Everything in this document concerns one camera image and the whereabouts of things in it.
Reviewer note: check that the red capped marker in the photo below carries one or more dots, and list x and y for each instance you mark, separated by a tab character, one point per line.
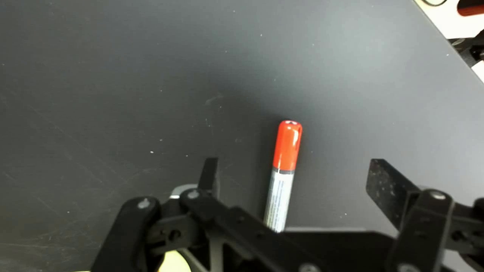
288	145

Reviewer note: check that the red floor object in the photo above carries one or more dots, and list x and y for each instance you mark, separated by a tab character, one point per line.
471	7

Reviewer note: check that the black floor object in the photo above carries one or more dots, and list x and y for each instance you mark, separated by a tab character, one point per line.
471	47

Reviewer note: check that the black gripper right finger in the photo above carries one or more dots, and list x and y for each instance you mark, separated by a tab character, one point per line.
391	193

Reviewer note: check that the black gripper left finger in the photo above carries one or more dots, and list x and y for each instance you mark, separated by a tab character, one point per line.
210	174

